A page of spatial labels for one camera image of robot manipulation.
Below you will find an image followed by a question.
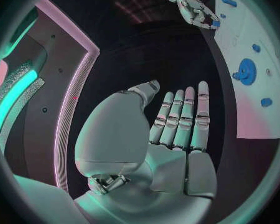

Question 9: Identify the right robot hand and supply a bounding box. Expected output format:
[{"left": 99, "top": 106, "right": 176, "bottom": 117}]
[{"left": 176, "top": 0, "right": 222, "bottom": 30}]

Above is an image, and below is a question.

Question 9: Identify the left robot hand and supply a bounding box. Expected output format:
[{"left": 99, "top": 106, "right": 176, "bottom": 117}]
[{"left": 73, "top": 79, "right": 219, "bottom": 224}]

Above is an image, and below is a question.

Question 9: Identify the white task board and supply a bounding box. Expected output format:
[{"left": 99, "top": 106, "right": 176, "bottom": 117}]
[{"left": 213, "top": 0, "right": 280, "bottom": 140}]

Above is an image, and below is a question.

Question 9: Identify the blue gear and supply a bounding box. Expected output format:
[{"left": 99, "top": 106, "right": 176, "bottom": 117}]
[{"left": 231, "top": 58, "right": 258, "bottom": 87}]

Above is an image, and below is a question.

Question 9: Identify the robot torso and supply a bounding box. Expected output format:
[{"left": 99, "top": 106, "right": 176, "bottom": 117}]
[{"left": 0, "top": 0, "right": 101, "bottom": 193}]

